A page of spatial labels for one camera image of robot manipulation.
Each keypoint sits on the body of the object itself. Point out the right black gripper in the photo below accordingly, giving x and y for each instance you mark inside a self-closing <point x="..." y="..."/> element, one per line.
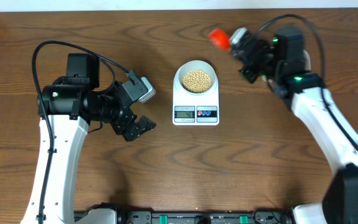
<point x="247" y="70"/>

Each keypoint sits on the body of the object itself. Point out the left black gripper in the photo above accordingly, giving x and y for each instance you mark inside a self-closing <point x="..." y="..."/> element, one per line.
<point x="121" y="126"/>

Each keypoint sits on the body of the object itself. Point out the soybeans in bowl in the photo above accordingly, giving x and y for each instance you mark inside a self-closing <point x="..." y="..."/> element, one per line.
<point x="197" y="81"/>

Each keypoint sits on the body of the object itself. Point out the pale blue round bowl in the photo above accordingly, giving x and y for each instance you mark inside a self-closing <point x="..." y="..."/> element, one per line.
<point x="195" y="65"/>

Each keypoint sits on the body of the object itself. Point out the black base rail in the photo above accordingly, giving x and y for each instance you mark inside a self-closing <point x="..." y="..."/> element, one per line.
<point x="259" y="216"/>

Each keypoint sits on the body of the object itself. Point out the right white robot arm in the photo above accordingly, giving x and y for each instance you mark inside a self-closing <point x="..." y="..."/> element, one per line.
<point x="285" y="65"/>

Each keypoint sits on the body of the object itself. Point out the white digital kitchen scale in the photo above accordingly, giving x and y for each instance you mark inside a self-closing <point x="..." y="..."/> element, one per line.
<point x="195" y="110"/>

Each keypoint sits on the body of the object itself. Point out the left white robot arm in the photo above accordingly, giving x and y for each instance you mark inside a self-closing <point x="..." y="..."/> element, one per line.
<point x="67" y="107"/>

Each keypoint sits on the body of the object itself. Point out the clear plastic food container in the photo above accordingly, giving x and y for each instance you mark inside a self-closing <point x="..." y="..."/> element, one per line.
<point x="307" y="60"/>

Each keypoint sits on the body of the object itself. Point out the red plastic measuring scoop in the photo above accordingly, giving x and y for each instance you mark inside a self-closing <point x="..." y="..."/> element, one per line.
<point x="220" y="39"/>

